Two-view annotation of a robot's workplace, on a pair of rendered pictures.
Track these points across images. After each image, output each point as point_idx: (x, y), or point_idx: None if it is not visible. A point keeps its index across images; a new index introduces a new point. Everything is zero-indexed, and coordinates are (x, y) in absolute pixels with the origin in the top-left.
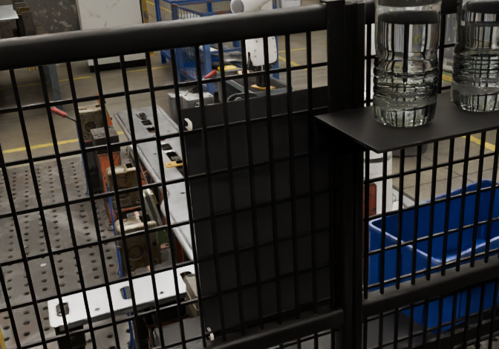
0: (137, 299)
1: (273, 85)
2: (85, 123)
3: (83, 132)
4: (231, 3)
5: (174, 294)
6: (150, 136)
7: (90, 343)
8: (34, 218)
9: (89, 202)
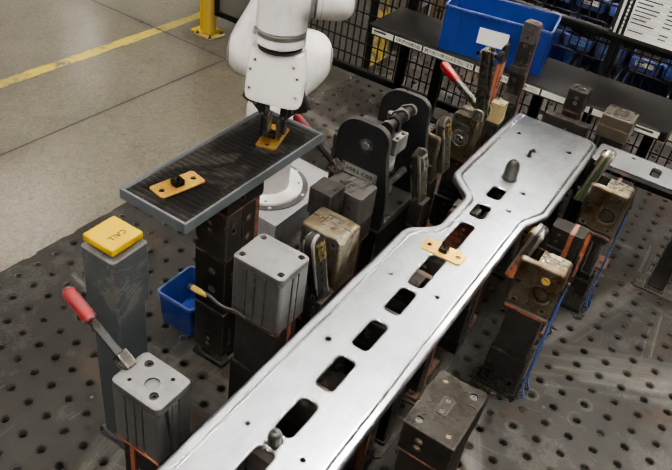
0: (653, 165)
1: (256, 130)
2: None
3: None
4: None
5: (627, 152)
6: (371, 352)
7: (612, 346)
8: None
9: None
